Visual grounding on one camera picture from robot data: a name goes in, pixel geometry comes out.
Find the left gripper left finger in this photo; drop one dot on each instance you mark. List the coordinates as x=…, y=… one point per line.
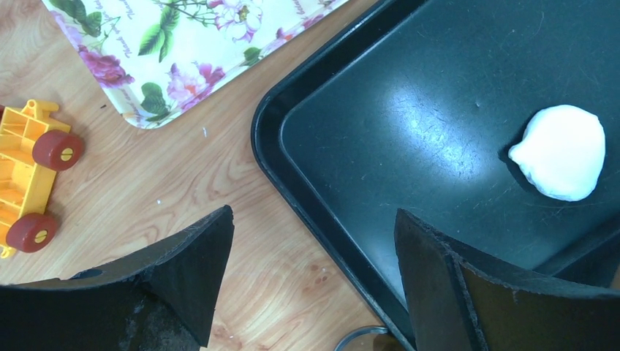
x=161, y=297

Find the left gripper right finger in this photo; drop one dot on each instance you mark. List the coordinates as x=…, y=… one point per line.
x=461, y=298

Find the black baking tray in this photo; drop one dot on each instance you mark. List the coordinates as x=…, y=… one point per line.
x=415, y=107

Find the orange toy car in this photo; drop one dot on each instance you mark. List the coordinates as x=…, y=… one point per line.
x=34, y=148

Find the floral rectangular tray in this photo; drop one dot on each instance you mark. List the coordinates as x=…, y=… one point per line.
x=157, y=59

